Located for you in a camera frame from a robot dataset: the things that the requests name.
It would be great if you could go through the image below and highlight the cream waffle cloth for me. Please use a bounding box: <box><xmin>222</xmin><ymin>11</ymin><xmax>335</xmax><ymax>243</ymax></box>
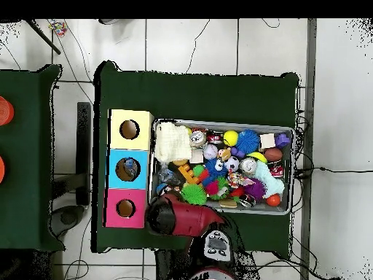
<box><xmin>153</xmin><ymin>121</ymin><xmax>193</xmax><ymax>163</ymax></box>

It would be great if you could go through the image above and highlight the crushed clear plastic bottle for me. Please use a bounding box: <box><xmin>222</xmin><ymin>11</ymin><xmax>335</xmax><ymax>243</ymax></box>
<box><xmin>122</xmin><ymin>157</ymin><xmax>139</xmax><ymax>179</ymax></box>
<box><xmin>158</xmin><ymin>167</ymin><xmax>183</xmax><ymax>187</ymax></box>

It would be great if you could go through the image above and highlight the wooden box with three holes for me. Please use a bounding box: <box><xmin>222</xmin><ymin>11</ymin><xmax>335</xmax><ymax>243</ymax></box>
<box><xmin>103</xmin><ymin>108</ymin><xmax>154</xmax><ymax>229</ymax></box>

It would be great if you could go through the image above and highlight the opened silver drink can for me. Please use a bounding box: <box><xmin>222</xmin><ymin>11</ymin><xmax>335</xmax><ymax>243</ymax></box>
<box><xmin>189</xmin><ymin>130</ymin><xmax>208</xmax><ymax>148</ymax></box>

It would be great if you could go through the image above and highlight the white baseball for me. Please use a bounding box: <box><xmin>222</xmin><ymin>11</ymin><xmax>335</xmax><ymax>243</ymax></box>
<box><xmin>203</xmin><ymin>144</ymin><xmax>219</xmax><ymax>160</ymax></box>

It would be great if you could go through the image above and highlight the orange plush toy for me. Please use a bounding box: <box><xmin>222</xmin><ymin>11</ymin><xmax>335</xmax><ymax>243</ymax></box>
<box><xmin>216</xmin><ymin>147</ymin><xmax>232</xmax><ymax>163</ymax></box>

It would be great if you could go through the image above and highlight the green spiky rubber ball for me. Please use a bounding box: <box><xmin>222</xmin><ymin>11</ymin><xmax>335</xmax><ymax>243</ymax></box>
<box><xmin>180</xmin><ymin>183</ymin><xmax>208</xmax><ymax>206</ymax></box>

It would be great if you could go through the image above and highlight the blue spiky ball with eyes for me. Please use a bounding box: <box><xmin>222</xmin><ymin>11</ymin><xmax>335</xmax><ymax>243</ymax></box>
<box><xmin>235</xmin><ymin>128</ymin><xmax>261</xmax><ymax>154</ymax></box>

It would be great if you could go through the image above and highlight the purple spiky rubber ball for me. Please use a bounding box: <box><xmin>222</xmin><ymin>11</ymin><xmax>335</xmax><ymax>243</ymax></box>
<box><xmin>243</xmin><ymin>177</ymin><xmax>267</xmax><ymax>202</ymax></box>

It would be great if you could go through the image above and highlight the plain wooden block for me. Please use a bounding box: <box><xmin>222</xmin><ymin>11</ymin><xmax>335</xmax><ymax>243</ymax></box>
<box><xmin>259</xmin><ymin>133</ymin><xmax>276</xmax><ymax>149</ymax></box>

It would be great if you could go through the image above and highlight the mint knitted cloth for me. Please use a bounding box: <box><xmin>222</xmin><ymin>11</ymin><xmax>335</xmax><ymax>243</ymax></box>
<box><xmin>254</xmin><ymin>159</ymin><xmax>286</xmax><ymax>199</ymax></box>

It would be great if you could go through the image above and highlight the brown toy football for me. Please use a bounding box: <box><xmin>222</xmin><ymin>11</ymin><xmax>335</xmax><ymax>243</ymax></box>
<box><xmin>263</xmin><ymin>147</ymin><xmax>284</xmax><ymax>163</ymax></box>

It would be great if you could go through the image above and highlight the black upright panel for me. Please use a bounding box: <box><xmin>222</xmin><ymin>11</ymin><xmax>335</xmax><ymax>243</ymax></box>
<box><xmin>76</xmin><ymin>101</ymin><xmax>92</xmax><ymax>206</ymax></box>

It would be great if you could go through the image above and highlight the side table with green cloth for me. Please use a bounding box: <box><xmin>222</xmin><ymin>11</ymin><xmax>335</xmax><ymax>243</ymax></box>
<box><xmin>0</xmin><ymin>64</ymin><xmax>66</xmax><ymax>252</ymax></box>

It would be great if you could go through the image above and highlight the bag of colourful beads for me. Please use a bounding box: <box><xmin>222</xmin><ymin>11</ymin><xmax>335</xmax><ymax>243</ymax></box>
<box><xmin>47</xmin><ymin>20</ymin><xmax>68</xmax><ymax>38</ymax></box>

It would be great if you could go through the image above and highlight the black rod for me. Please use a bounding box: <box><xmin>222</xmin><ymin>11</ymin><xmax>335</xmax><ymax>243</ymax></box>
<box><xmin>25</xmin><ymin>19</ymin><xmax>62</xmax><ymax>55</ymax></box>

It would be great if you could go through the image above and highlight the orange ridged cup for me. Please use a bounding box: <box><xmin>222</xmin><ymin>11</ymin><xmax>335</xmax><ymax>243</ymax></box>
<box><xmin>0</xmin><ymin>96</ymin><xmax>15</xmax><ymax>127</ymax></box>

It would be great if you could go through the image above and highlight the shallow wire mesh bin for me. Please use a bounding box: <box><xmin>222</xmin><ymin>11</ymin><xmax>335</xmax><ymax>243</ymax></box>
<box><xmin>147</xmin><ymin>117</ymin><xmax>296</xmax><ymax>216</ymax></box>

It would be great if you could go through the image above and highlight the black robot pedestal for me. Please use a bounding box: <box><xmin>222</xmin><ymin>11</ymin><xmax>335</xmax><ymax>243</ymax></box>
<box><xmin>154</xmin><ymin>249</ymin><xmax>193</xmax><ymax>280</ymax></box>

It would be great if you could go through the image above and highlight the black cable with plug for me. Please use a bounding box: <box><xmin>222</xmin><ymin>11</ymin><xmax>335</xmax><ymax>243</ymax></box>
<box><xmin>294</xmin><ymin>166</ymin><xmax>373</xmax><ymax>179</ymax></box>

